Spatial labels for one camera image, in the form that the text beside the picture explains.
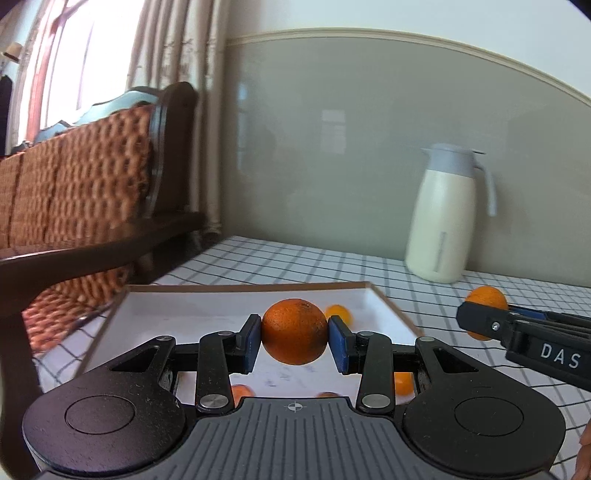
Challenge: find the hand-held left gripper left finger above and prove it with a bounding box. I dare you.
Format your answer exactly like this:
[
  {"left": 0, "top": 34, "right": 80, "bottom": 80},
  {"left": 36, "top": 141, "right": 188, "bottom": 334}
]
[{"left": 111, "top": 314, "right": 263, "bottom": 413}]

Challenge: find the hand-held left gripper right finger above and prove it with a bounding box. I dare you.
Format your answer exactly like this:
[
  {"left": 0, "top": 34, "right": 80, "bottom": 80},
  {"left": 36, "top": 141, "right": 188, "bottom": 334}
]
[{"left": 327, "top": 315, "right": 478, "bottom": 413}]

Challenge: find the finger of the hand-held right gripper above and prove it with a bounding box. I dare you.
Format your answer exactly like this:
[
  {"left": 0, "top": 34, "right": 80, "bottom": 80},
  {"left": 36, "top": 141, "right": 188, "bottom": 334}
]
[
  {"left": 508, "top": 305, "right": 591, "bottom": 330},
  {"left": 456, "top": 301, "right": 523, "bottom": 347}
]

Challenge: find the large orange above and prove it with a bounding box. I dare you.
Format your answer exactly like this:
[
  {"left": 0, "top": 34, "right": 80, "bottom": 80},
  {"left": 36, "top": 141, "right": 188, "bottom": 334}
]
[{"left": 261, "top": 298, "right": 328, "bottom": 366}]

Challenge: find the shallow cardboard box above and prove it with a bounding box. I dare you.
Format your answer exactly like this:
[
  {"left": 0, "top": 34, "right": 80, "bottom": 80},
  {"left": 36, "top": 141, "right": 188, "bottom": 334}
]
[{"left": 78, "top": 281, "right": 424, "bottom": 407}]

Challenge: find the person's right forearm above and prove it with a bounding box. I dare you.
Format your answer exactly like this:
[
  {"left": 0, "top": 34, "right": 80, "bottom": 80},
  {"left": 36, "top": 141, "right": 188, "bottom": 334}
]
[{"left": 574, "top": 422, "right": 591, "bottom": 480}]

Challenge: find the cream thermos jug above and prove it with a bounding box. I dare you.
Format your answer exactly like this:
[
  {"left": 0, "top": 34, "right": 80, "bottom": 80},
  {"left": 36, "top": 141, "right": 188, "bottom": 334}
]
[{"left": 405, "top": 143, "right": 498, "bottom": 284}]

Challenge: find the brown woven seat pad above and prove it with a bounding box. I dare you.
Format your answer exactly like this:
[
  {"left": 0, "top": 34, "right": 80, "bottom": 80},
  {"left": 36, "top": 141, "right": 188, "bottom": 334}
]
[{"left": 22, "top": 265, "right": 132, "bottom": 354}]

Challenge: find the brown woven backrest pad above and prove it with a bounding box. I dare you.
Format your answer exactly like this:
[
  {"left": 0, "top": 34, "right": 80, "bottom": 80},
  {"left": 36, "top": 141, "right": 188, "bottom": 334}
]
[{"left": 0, "top": 105, "right": 155, "bottom": 252}]

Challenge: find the beige floral curtain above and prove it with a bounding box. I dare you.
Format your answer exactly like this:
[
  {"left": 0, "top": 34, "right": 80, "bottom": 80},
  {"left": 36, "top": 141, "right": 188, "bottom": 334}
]
[{"left": 14, "top": 0, "right": 234, "bottom": 238}]

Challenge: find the window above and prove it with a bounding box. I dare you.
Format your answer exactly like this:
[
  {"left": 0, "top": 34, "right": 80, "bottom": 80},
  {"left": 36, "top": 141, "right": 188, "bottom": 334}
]
[{"left": 28, "top": 0, "right": 148, "bottom": 134}]

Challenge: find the dark hanging garment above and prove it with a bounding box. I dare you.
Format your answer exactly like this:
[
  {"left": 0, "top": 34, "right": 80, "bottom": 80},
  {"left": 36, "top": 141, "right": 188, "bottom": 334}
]
[{"left": 0, "top": 74, "right": 14, "bottom": 158}]

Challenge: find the dark wooden sofa frame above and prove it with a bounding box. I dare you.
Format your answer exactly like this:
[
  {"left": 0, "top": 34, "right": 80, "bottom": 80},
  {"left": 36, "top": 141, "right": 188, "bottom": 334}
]
[{"left": 0, "top": 82, "right": 207, "bottom": 480}]

